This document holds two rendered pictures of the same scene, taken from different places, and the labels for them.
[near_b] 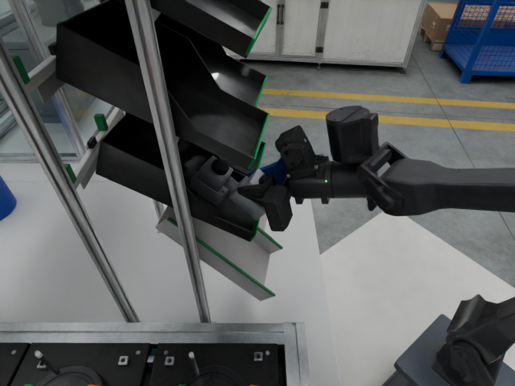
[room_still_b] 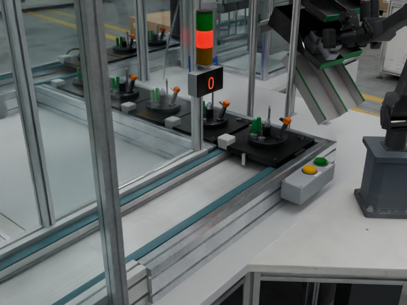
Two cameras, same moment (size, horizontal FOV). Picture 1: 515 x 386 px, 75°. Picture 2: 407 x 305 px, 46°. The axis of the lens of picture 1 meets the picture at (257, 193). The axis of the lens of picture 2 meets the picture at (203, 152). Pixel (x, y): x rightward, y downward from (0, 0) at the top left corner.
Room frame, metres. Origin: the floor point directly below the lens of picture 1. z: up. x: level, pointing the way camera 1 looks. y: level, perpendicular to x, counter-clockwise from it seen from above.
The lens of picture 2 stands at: (-1.10, -0.73, 1.65)
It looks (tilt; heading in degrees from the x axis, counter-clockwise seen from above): 26 degrees down; 40
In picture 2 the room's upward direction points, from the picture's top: straight up
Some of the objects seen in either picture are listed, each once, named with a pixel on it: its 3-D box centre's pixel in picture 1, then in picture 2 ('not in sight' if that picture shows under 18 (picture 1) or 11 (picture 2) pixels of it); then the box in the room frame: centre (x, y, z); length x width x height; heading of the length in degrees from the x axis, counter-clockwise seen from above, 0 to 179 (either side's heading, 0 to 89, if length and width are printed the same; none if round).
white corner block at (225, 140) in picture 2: not in sight; (226, 141); (0.08, 0.18, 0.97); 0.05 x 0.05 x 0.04; 0
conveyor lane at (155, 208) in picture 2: not in sight; (204, 186); (-0.12, 0.11, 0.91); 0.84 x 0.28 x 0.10; 0
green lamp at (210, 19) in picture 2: not in sight; (204, 20); (-0.01, 0.20, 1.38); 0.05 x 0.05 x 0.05
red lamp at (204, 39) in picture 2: not in sight; (204, 38); (-0.01, 0.20, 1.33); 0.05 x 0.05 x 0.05
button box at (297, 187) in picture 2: not in sight; (308, 179); (0.09, -0.13, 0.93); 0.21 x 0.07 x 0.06; 0
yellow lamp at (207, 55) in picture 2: not in sight; (204, 54); (-0.01, 0.20, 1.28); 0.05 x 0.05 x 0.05
